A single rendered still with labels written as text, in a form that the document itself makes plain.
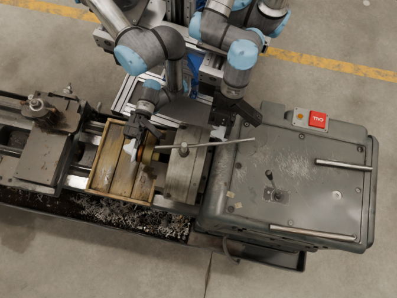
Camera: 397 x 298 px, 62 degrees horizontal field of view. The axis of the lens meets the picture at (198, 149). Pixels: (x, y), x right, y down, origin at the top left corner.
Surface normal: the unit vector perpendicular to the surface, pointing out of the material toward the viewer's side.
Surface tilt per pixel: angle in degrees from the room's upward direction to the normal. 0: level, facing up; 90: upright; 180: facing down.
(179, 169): 24
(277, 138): 0
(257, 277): 0
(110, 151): 0
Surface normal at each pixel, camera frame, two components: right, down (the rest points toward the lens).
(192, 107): 0.05, -0.29
